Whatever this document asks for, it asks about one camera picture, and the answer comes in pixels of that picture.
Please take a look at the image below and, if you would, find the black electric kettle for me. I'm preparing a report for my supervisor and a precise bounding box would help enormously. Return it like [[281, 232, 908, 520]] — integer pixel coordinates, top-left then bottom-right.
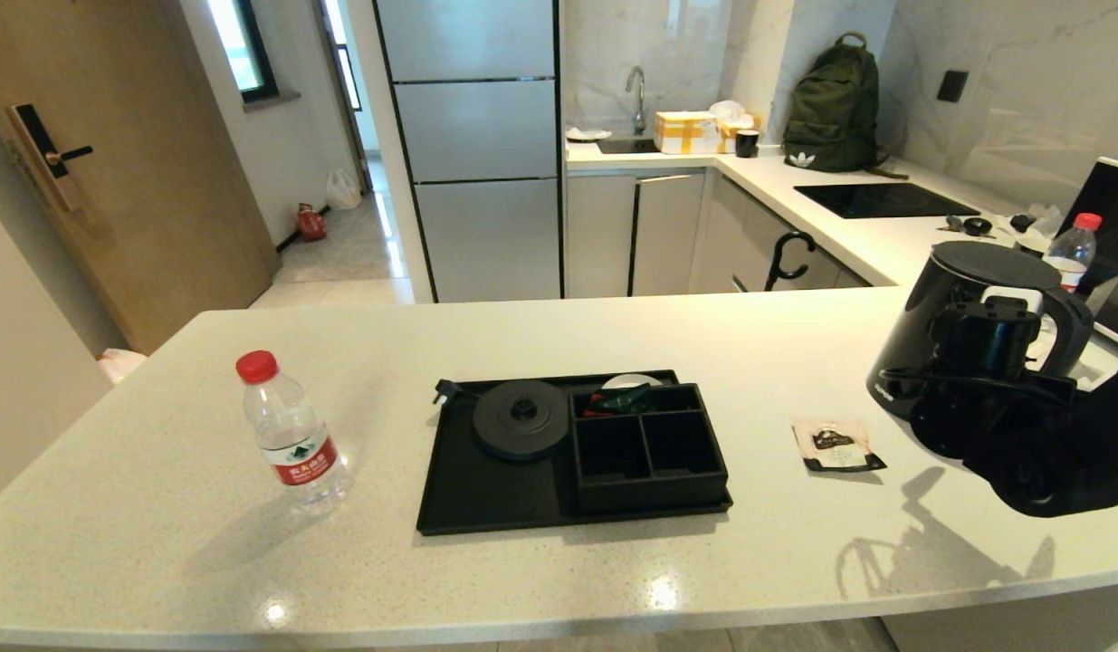
[[866, 240, 1095, 422]]

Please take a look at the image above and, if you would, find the pink tea bag packet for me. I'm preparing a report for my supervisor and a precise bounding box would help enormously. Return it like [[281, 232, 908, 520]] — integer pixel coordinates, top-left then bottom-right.
[[791, 417, 888, 474]]

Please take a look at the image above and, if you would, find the clear water bottle green logo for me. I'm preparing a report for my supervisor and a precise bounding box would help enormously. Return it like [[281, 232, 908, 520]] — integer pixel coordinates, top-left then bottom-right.
[[235, 350, 354, 517]]

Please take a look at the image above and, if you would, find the clear water bottle red label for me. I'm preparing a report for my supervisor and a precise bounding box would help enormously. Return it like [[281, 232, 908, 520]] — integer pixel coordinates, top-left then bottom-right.
[[1046, 213, 1104, 292]]

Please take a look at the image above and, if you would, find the black round kettle base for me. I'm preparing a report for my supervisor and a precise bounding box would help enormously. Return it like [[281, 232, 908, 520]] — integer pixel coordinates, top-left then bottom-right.
[[473, 380, 570, 461]]

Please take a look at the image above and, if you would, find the crumpled clear plastic wrap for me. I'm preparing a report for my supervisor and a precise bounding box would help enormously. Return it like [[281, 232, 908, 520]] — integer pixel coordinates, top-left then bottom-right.
[[1011, 205, 1064, 245]]

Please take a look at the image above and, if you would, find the black induction cooktop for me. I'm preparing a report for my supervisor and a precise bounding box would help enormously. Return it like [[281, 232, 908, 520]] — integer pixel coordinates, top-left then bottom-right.
[[794, 184, 981, 220]]

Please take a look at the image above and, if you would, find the white framed black appliance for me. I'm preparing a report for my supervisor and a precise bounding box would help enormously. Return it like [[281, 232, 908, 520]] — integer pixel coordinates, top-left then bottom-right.
[[1064, 157, 1118, 356]]

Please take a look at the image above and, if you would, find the grey corner cabinet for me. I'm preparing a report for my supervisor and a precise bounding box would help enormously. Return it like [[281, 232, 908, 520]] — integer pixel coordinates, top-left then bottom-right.
[[690, 172, 872, 295]]

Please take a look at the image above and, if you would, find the black compartment organizer box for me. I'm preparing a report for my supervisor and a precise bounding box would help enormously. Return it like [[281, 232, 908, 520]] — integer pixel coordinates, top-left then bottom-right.
[[569, 384, 730, 514]]

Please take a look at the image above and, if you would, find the green backpack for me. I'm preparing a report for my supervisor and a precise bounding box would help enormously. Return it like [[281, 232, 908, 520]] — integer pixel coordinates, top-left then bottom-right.
[[783, 32, 910, 179]]

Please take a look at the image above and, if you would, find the dark green red sachet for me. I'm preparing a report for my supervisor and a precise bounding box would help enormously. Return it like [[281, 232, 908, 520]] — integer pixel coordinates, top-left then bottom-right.
[[581, 382, 655, 417]]

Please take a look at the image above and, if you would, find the grey cabinet door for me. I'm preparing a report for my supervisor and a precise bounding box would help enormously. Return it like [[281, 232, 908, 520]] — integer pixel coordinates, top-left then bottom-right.
[[566, 175, 636, 299], [633, 174, 706, 298]]

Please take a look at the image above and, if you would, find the white box yellow tape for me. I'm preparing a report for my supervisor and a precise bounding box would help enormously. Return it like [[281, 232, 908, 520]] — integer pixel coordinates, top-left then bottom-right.
[[654, 111, 721, 156]]

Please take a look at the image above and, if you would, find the chrome sink faucet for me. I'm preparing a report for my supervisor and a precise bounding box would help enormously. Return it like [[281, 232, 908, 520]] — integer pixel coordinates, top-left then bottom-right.
[[625, 66, 648, 137]]

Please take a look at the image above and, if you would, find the black rectangular serving tray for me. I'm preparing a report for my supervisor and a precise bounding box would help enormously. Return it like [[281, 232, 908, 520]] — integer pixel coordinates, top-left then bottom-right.
[[416, 369, 734, 536]]

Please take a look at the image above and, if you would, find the silver refrigerator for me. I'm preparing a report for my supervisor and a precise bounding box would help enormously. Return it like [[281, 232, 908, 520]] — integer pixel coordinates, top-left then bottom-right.
[[374, 0, 564, 302]]

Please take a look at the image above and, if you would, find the white plastic bag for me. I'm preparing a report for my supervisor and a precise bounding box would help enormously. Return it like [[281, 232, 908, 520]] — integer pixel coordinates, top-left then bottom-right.
[[325, 168, 363, 211]]

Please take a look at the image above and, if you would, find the dark framed window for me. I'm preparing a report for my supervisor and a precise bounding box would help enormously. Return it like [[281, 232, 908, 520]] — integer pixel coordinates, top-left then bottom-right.
[[205, 0, 279, 105]]

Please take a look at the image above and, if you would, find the wooden door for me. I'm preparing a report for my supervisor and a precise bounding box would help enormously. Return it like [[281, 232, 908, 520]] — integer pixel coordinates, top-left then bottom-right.
[[0, 0, 281, 356]]

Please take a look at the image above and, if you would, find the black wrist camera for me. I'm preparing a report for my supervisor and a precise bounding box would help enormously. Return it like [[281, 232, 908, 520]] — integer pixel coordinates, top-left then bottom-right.
[[932, 288, 1044, 381]]

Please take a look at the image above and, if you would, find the black umbrella hook handle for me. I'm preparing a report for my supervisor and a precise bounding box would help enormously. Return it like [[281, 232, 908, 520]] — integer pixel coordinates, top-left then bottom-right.
[[763, 231, 817, 292]]

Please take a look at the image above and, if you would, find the black door lock handle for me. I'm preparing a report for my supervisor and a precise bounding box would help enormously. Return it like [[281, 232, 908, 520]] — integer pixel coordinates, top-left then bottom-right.
[[6, 105, 95, 214]]

